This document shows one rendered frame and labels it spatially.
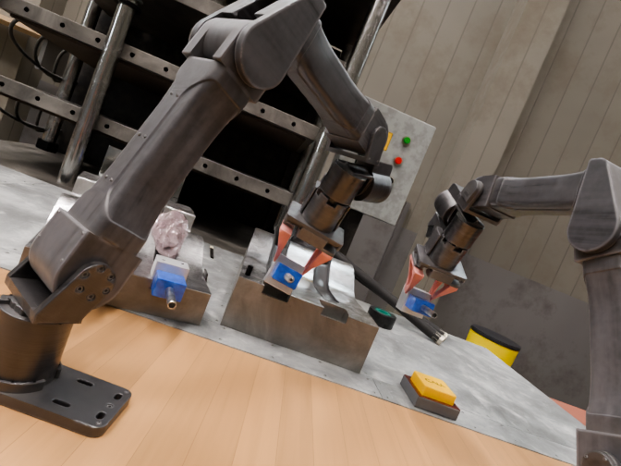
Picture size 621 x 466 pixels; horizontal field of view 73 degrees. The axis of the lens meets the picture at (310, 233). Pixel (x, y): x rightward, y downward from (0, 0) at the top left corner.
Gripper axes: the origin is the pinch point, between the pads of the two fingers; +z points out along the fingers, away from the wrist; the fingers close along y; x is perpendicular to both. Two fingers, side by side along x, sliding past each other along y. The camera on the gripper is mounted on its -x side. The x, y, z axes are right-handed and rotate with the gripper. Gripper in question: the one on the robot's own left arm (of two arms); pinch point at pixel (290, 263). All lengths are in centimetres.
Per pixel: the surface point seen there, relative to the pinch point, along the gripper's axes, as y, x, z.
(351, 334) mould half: -15.3, 3.1, 4.6
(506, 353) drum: -196, -195, 84
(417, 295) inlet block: -27.7, -13.2, -0.8
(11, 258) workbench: 37.8, 11.4, 16.3
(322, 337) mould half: -11.2, 4.1, 7.2
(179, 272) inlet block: 14.9, 9.0, 5.8
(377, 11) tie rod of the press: 8, -94, -46
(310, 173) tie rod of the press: 1, -75, 7
